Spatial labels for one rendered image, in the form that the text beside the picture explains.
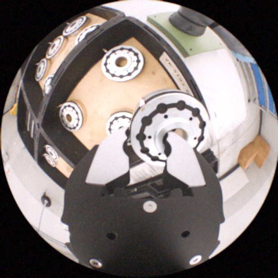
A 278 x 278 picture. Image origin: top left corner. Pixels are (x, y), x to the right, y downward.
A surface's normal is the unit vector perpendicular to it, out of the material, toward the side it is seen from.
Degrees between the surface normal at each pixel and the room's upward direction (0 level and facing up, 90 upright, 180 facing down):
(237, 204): 90
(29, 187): 90
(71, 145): 90
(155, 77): 0
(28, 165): 90
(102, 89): 0
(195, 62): 0
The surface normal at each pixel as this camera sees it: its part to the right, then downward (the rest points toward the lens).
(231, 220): -0.58, -0.70
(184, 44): -0.07, 0.52
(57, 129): 0.80, -0.50
